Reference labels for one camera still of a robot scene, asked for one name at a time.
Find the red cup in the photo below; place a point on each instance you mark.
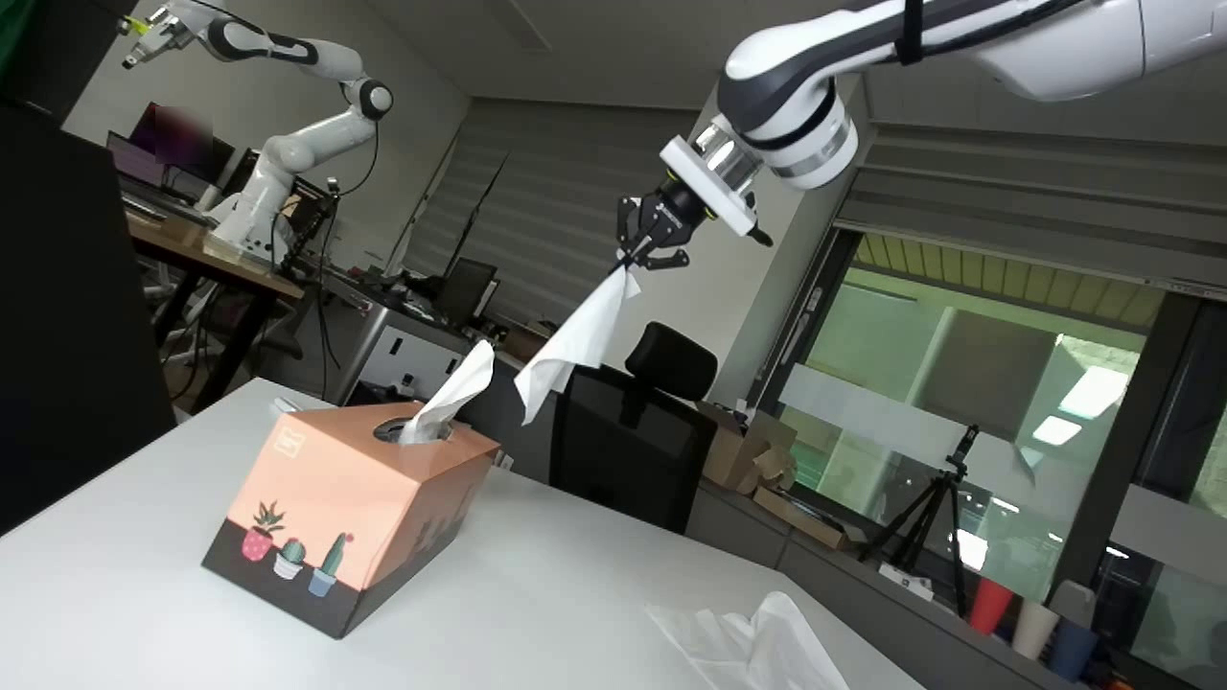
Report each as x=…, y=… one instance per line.
x=992, y=608

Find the black camera tripod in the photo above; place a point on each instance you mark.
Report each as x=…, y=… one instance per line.
x=924, y=519

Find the white pulled tissue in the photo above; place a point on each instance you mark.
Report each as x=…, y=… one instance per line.
x=576, y=338

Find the blue cup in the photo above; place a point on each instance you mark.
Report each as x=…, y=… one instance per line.
x=1072, y=648

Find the flat brown cardboard box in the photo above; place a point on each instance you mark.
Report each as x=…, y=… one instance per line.
x=800, y=519

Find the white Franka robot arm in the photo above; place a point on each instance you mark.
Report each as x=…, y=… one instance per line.
x=882, y=64

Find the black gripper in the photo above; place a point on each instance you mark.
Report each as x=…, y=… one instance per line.
x=675, y=214

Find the large black panel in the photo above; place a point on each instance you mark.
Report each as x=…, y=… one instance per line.
x=69, y=330

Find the dark computer monitor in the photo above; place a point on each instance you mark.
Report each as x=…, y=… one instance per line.
x=178, y=145

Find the black office chair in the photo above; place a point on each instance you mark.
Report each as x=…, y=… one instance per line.
x=633, y=442

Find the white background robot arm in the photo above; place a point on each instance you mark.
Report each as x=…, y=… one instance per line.
x=290, y=147

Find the white cup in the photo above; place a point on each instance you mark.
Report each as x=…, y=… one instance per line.
x=1035, y=630

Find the wooden desk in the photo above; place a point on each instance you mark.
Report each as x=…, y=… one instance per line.
x=213, y=253

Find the orange cactus print tissue box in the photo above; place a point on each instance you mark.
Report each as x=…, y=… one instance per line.
x=346, y=519

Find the white next tissue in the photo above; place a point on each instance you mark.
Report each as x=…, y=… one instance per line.
x=449, y=401

